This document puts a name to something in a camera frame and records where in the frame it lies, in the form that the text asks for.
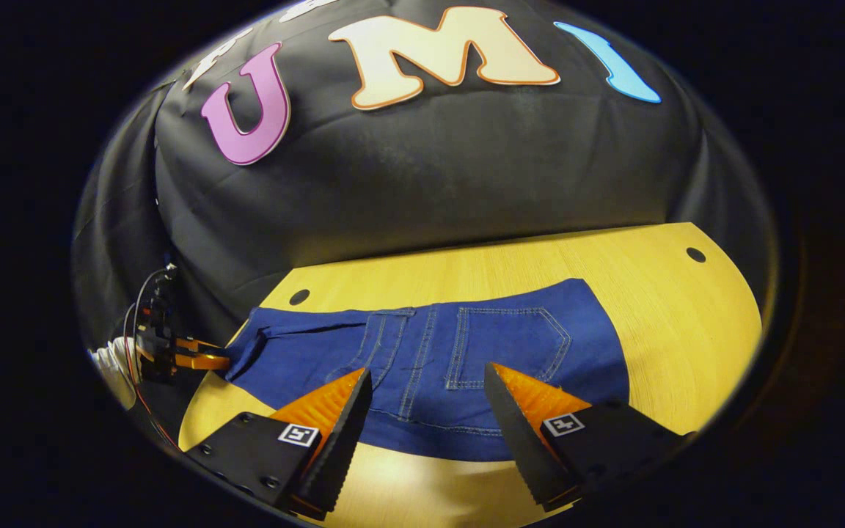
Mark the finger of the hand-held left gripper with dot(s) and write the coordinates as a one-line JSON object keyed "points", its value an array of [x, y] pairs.
{"points": [[189, 343], [206, 361]]}

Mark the black backdrop cloth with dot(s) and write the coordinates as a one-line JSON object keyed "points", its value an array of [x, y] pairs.
{"points": [[430, 169]]}

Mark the blue denim jeans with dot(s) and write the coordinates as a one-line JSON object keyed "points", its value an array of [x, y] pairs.
{"points": [[437, 367]]}

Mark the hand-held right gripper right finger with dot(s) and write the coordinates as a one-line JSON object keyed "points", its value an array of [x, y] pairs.
{"points": [[529, 455]]}

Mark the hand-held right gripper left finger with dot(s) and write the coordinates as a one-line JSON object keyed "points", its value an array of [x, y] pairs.
{"points": [[334, 455]]}

